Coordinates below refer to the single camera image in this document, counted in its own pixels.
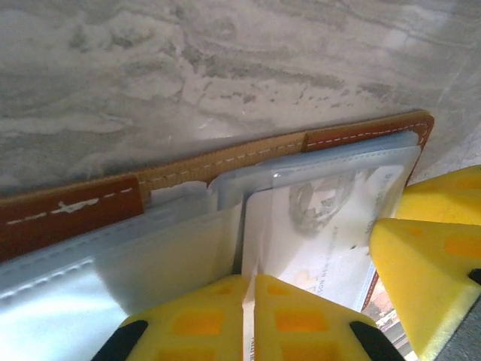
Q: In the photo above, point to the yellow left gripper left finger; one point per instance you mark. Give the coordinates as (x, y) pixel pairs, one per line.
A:
(188, 323)

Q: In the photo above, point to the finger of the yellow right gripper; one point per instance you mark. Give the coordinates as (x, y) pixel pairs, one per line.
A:
(421, 274)
(443, 199)

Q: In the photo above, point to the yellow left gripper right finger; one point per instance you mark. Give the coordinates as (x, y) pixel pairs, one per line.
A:
(308, 327)

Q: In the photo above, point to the brown leather card holder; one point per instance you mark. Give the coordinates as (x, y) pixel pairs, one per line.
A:
(75, 212)

